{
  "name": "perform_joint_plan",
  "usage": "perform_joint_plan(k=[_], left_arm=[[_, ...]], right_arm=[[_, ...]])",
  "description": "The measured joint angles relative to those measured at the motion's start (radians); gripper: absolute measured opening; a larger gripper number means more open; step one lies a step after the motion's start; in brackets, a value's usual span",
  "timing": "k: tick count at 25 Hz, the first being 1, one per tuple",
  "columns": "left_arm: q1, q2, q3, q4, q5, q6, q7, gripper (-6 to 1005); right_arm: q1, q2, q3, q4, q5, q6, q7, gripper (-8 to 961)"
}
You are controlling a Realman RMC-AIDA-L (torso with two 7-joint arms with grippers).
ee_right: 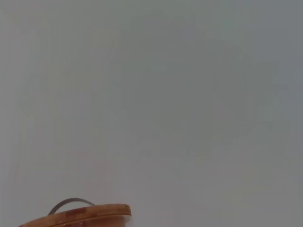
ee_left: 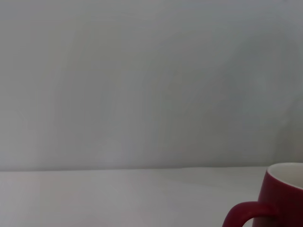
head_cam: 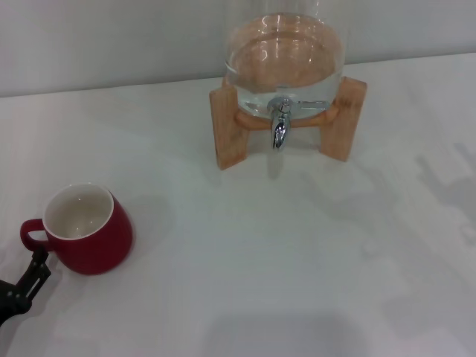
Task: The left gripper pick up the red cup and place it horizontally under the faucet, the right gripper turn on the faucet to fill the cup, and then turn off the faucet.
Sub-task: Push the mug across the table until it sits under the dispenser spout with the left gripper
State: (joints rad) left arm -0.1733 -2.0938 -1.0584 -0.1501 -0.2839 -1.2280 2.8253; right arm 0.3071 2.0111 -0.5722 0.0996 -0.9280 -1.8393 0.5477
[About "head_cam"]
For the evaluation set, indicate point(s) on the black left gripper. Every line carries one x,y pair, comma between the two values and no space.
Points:
9,297

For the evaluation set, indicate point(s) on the red ceramic cup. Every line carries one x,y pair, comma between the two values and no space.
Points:
96,249

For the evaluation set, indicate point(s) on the chrome faucet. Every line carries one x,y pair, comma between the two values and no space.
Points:
279,128

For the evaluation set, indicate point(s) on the wooden dispenser stand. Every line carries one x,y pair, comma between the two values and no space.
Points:
225,134

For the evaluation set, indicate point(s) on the glass dispenser jar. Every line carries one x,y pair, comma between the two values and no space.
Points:
284,56

